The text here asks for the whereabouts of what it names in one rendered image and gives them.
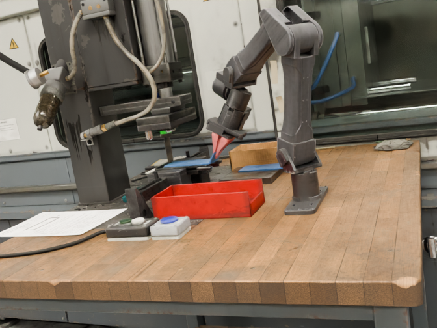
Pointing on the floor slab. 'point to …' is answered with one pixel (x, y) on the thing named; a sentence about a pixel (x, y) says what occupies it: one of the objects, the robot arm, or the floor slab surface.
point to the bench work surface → (253, 256)
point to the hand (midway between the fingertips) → (215, 155)
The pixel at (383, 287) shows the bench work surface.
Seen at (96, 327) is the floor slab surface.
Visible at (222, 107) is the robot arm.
